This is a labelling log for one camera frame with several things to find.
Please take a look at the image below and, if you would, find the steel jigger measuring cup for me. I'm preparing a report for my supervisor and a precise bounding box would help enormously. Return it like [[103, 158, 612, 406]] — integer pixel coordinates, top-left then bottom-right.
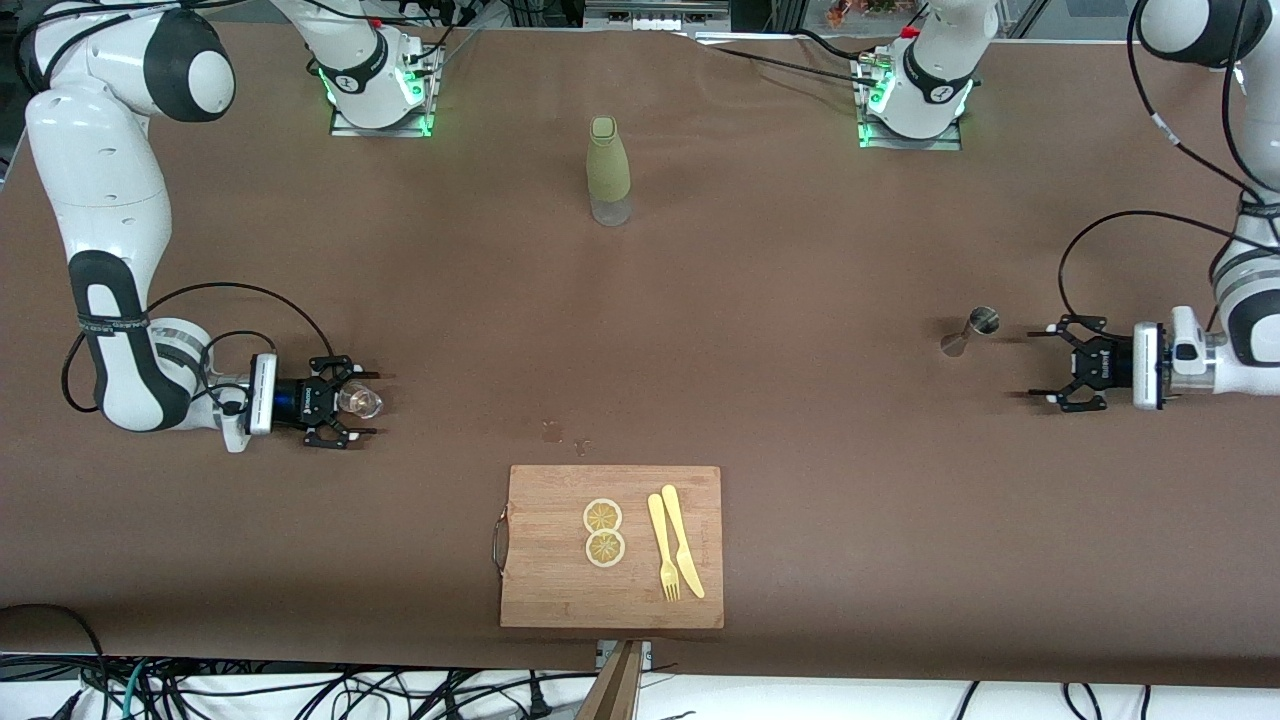
[[940, 306, 1001, 358]]

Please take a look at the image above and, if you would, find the brown table cover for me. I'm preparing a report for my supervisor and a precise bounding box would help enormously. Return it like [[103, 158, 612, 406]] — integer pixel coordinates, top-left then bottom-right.
[[0, 18, 1280, 689]]

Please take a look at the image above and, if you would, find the wooden cutting board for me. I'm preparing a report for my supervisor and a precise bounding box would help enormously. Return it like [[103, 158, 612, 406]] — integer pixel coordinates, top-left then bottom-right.
[[492, 464, 725, 631]]

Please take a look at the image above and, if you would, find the green sleeved glass bottle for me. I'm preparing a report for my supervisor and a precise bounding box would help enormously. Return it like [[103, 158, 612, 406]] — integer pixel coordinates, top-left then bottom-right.
[[586, 116, 633, 228]]

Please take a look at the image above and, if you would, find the yellow plastic fork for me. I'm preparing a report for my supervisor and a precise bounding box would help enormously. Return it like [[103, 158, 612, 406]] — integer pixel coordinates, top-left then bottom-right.
[[647, 493, 682, 604]]

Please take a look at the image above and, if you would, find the yellow plastic knife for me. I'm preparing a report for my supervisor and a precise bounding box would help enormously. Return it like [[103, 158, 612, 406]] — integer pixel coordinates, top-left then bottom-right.
[[661, 484, 707, 600]]

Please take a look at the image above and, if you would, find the wooden beam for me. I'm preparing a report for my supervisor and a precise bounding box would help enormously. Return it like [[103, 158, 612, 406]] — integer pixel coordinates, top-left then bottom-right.
[[575, 640, 646, 720]]

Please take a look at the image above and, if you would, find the white power strip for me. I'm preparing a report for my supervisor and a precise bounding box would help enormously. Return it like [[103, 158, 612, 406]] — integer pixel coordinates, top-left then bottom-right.
[[585, 0, 731, 31]]

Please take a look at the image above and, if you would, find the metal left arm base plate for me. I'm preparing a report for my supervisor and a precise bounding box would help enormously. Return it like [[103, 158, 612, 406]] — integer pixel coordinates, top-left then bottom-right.
[[855, 55, 963, 151]]

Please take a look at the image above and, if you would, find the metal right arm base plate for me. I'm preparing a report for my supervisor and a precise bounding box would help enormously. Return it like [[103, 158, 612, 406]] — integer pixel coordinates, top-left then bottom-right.
[[330, 45, 441, 138]]

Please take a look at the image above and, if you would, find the thick black cable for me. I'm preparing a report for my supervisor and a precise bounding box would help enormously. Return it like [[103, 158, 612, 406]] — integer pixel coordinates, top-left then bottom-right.
[[0, 603, 106, 701]]

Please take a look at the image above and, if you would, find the black power cable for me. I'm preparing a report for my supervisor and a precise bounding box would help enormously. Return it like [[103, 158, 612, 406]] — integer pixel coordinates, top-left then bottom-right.
[[690, 28, 886, 89]]

